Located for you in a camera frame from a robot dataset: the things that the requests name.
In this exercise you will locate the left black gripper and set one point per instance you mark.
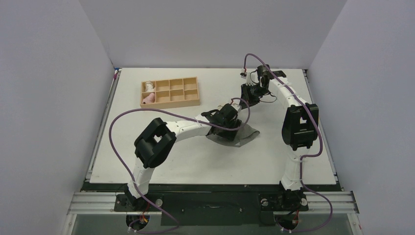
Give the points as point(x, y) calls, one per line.
point(229, 135)

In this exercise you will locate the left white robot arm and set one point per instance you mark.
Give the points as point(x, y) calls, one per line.
point(154, 144)

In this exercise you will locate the white rolled underwear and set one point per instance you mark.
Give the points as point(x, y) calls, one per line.
point(149, 87)

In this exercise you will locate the grey beige underwear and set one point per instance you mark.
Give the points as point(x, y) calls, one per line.
point(243, 136)

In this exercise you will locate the pink rolled underwear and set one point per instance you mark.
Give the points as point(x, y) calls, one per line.
point(149, 99)

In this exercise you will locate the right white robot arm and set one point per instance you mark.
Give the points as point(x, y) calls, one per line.
point(299, 129)

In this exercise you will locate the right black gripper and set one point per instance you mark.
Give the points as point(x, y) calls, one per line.
point(247, 94)

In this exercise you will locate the wooden compartment tray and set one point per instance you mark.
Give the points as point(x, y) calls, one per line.
point(173, 93)

